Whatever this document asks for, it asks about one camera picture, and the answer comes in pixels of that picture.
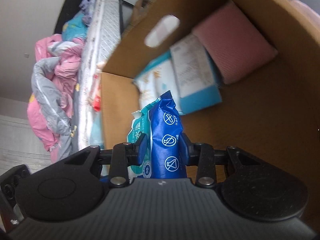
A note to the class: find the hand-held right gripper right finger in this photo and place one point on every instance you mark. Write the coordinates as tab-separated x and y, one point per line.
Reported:
184	150

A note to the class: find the black headboard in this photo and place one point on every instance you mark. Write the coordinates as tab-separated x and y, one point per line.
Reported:
67	10

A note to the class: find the white and blue box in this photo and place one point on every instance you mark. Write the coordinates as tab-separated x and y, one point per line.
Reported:
192	75

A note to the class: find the cream tissue packet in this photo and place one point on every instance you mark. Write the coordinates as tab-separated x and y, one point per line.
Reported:
156	82

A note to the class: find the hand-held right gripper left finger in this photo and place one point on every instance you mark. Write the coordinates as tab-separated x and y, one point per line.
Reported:
141	148

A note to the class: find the pink soft pack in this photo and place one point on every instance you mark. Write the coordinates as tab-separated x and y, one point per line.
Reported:
232	45

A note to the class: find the small open cardboard box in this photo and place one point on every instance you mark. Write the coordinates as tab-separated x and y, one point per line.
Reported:
141	10

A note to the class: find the pink and grey quilt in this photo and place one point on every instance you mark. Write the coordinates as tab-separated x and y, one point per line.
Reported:
52	87

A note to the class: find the teal cloth on bed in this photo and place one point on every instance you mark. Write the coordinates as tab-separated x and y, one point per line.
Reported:
72	27

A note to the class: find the white quilted mattress pad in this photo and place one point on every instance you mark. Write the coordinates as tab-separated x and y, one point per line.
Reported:
96	42

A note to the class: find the purple blue cloth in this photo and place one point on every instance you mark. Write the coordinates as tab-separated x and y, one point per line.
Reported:
91	2

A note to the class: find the blue wet wipes packet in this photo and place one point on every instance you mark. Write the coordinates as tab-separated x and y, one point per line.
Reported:
165	140

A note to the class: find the orange red wipes pack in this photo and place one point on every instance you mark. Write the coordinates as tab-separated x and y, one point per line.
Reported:
97	95

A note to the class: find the large cardboard box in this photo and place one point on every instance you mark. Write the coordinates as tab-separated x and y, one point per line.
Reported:
250	110

